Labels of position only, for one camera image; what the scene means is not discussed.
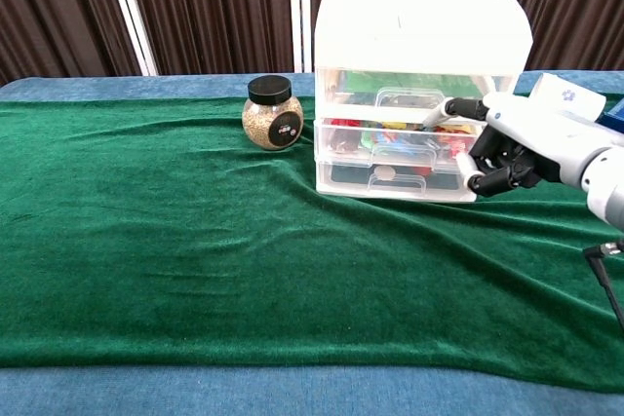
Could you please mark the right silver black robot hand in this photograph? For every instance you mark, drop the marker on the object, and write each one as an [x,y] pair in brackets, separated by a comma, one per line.
[526,138]

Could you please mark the clear drawer with colourful contents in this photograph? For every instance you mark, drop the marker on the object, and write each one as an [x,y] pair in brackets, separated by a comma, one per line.
[351,143]

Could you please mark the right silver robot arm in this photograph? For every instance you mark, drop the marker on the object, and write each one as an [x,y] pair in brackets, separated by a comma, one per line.
[609,182]

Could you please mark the white storage box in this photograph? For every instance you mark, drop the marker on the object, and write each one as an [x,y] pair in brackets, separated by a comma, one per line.
[414,21]

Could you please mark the clear drawer with green contents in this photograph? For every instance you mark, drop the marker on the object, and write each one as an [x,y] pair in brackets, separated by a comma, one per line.
[370,89]

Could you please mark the clear drawer with dark contents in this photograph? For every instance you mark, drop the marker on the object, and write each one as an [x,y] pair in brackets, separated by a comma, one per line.
[351,179]

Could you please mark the white paper cup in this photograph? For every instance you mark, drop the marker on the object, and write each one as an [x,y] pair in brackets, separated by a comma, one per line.
[568,94]

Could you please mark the dark blue printed box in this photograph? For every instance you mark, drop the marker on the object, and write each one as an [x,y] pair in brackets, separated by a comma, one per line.
[615,116]

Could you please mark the round glass jar black lid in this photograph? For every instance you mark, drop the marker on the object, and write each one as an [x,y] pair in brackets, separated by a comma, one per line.
[273,119]

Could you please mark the green velvet cloth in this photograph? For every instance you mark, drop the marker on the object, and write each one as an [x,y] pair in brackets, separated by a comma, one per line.
[195,240]

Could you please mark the blue table cover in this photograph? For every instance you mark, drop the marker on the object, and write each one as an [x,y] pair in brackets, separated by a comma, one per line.
[244,394]

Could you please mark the black folding screen white frame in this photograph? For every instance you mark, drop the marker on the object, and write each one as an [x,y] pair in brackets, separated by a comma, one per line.
[209,7]

